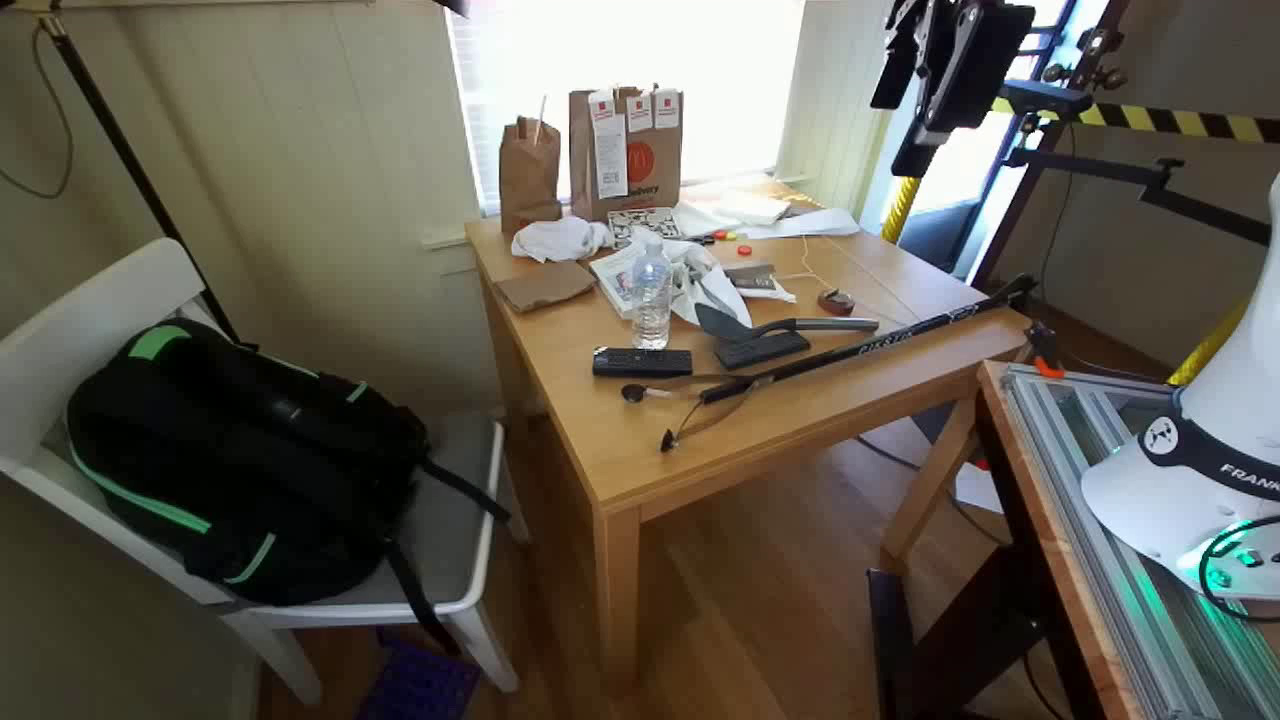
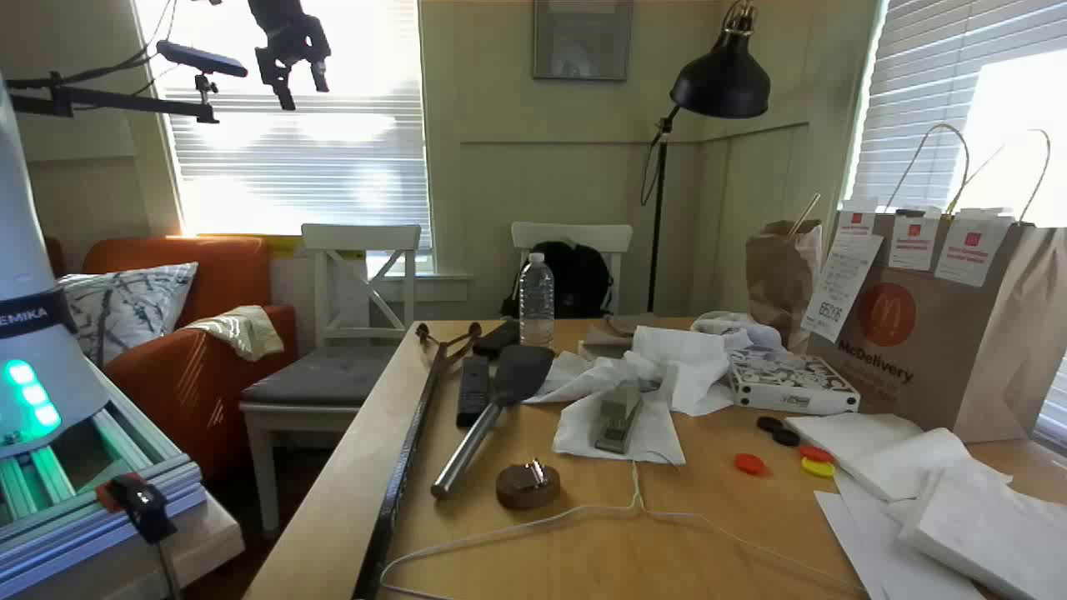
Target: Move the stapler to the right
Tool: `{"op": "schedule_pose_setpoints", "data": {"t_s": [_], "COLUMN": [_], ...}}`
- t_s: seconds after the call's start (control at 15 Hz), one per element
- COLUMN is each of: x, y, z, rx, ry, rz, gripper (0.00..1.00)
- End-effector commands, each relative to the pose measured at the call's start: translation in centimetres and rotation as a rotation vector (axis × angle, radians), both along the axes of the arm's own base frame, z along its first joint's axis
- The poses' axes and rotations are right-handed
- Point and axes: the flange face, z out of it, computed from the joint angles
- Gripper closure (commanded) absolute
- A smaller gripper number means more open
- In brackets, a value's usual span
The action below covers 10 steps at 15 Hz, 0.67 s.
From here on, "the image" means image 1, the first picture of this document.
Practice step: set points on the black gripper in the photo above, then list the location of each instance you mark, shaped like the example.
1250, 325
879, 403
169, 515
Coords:
982, 62

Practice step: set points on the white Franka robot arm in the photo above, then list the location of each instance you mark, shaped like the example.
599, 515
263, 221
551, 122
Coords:
1241, 386

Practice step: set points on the black stapler tool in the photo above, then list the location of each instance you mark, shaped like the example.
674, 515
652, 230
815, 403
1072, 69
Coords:
755, 341

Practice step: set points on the yellow pole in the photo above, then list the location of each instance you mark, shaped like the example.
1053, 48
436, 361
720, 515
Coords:
1204, 350
901, 211

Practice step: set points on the dark blue metal ladder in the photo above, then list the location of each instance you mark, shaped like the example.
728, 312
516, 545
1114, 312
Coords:
1025, 143

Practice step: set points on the dark blue seat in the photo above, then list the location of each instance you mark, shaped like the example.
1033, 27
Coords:
942, 237

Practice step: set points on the thick white napkin stack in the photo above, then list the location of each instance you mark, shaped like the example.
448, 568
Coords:
815, 226

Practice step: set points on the small round brown object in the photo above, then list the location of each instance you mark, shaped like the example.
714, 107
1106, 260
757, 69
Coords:
839, 301

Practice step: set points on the red bottle cap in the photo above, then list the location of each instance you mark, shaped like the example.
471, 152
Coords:
743, 248

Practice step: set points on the long black rod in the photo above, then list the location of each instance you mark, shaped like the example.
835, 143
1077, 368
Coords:
867, 344

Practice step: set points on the yellow black striped bar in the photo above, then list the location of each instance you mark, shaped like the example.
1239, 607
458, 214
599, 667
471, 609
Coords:
1172, 122

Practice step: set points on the large brown delivery paper bag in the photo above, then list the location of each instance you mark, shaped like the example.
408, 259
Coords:
649, 170

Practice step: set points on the white paper napkin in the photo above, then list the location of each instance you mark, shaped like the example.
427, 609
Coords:
720, 301

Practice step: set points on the black orange clamp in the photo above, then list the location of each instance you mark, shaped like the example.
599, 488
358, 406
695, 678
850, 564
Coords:
1044, 358

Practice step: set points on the long white receipt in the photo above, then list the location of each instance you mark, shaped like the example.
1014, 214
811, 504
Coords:
611, 152

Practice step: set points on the clear plastic water bottle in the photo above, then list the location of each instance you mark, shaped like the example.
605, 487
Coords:
649, 310

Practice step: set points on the light wooden table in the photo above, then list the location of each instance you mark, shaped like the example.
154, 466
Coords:
746, 435

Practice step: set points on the black rectangular box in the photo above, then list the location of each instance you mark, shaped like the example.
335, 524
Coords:
642, 361

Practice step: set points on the crumpled white paper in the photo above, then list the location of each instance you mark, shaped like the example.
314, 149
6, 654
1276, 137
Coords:
563, 241

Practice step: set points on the small brown paper bag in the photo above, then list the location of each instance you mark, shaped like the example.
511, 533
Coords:
528, 172

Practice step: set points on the black earphones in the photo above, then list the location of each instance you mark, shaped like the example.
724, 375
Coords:
629, 392

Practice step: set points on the brown cardboard piece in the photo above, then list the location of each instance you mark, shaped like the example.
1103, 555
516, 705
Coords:
547, 287

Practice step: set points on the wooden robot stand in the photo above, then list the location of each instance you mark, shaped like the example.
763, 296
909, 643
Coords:
1025, 533

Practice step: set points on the white chair with solid back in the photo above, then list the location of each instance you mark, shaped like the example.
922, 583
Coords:
452, 533

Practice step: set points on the black backpack with green trim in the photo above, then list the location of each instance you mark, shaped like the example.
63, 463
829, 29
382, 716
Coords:
243, 452

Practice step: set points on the blue item under chair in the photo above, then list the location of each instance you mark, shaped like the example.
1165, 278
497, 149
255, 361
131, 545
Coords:
421, 687

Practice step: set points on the thin black leaning pole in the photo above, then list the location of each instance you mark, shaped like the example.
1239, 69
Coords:
132, 164

